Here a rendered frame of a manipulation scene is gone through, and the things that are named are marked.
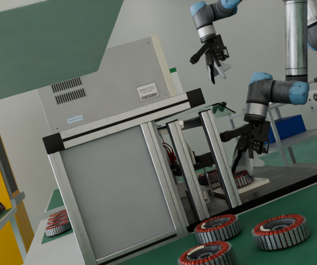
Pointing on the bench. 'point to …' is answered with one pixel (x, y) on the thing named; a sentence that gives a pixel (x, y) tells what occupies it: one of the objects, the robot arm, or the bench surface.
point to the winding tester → (110, 86)
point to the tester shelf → (124, 121)
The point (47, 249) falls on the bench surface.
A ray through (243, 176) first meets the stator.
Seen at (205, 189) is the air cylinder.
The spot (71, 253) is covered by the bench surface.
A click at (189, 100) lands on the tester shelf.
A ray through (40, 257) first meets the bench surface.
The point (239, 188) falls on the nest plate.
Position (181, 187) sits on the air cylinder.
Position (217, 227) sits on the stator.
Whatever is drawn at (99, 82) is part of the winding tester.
